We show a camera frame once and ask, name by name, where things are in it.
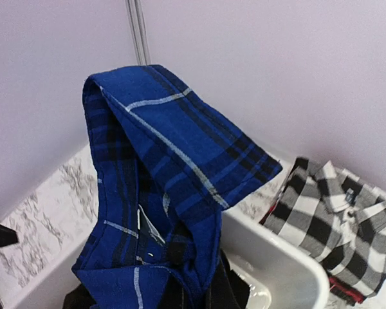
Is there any black white checked folded shirt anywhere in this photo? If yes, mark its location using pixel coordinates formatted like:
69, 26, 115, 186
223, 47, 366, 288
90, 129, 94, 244
261, 157, 386, 304

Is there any right aluminium wall post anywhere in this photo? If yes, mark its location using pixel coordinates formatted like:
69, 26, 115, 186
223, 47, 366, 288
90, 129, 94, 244
125, 0, 151, 66

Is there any white plastic bin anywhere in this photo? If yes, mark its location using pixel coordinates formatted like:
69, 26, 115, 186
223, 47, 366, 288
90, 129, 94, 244
221, 209, 329, 309

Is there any red black folded shirt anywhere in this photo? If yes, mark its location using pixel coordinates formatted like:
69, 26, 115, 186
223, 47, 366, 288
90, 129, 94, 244
260, 201, 365, 306

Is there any blue plaid long sleeve shirt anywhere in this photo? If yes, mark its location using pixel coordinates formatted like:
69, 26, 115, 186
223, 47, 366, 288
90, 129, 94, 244
72, 65, 282, 294

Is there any black garment in bin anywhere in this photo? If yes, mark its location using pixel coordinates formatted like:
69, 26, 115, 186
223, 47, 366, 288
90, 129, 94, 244
62, 251, 250, 308

